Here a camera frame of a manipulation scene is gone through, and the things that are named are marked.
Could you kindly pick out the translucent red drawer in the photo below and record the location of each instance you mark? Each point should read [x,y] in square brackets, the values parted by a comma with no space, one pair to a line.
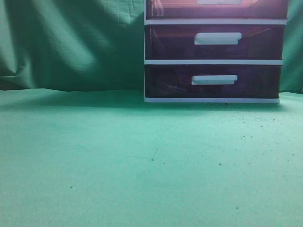
[175,81]
[214,42]
[177,9]

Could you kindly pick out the green cloth backdrop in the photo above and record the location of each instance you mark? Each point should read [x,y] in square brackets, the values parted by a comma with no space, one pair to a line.
[80,148]

